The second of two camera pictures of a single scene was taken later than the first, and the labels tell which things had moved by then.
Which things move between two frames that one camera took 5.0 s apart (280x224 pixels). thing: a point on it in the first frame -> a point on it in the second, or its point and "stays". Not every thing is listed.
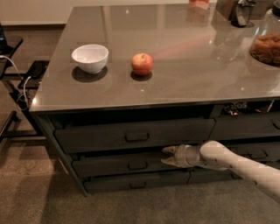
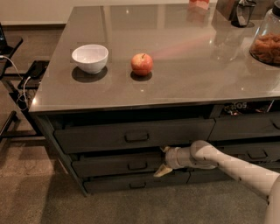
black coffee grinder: x=241 y=13 stays
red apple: x=142 y=64 stays
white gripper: x=182 y=156 -> x=171 y=158
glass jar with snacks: x=265 y=44 stays
